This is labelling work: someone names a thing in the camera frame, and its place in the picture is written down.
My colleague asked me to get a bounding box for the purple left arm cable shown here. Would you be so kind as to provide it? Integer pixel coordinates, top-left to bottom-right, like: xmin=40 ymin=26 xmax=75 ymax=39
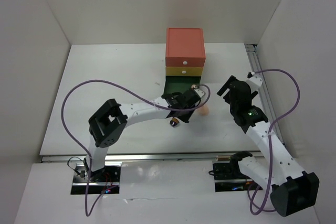
xmin=60 ymin=79 xmax=211 ymax=217

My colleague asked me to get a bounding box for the coral three-tier drawer organizer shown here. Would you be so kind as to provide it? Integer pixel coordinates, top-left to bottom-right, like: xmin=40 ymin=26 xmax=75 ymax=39
xmin=165 ymin=27 xmax=206 ymax=77

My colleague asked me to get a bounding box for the dark green bottom drawer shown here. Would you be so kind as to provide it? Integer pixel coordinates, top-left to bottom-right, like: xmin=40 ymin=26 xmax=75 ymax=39
xmin=163 ymin=76 xmax=201 ymax=94

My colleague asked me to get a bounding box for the small black kabuki brush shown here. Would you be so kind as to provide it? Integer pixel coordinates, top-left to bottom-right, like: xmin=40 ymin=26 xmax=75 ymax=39
xmin=170 ymin=118 xmax=180 ymax=127

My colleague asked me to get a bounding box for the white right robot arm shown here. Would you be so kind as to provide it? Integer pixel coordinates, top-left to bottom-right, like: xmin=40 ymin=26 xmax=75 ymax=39
xmin=217 ymin=75 xmax=319 ymax=217

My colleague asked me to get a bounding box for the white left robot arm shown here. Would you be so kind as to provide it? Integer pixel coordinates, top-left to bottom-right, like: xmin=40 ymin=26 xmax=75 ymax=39
xmin=85 ymin=88 xmax=205 ymax=182

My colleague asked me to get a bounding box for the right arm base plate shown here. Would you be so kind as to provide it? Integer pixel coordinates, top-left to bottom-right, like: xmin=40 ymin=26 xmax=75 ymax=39
xmin=208 ymin=163 xmax=257 ymax=193

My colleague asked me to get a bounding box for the round beige powder puff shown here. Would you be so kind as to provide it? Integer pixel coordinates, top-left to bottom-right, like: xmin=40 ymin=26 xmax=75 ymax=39
xmin=197 ymin=105 xmax=209 ymax=116

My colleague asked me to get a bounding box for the aluminium front rail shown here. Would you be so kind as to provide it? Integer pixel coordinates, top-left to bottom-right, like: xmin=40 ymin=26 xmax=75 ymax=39
xmin=40 ymin=150 xmax=263 ymax=163

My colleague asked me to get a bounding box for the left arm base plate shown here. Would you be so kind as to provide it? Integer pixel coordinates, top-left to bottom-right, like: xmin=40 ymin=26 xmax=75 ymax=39
xmin=70 ymin=163 xmax=121 ymax=195

